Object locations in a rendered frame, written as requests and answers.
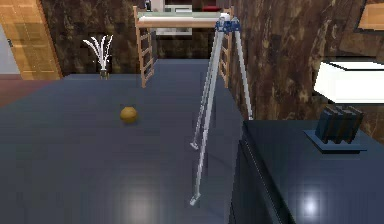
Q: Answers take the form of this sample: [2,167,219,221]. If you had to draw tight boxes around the white feathery plant in vase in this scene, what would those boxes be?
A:
[82,34,114,80]

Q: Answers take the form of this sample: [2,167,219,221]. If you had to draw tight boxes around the dark books on blue stand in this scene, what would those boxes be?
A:
[303,105,368,155]

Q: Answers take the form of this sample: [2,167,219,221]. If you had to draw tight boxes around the dark blue cabinet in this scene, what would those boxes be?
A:
[228,119,384,224]

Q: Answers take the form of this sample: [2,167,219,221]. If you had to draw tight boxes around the white lamp shade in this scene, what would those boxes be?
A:
[312,59,384,105]

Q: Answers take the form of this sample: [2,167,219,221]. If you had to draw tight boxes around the wooden table with ladder legs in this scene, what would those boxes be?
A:
[132,5,235,89]

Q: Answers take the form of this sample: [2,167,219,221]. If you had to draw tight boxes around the brown ball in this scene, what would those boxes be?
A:
[119,106,139,124]

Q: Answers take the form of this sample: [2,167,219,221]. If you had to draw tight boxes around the white box on table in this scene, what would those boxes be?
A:
[163,4,194,14]

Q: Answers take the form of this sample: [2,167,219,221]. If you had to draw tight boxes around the wooden room door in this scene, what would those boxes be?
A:
[0,0,64,81]

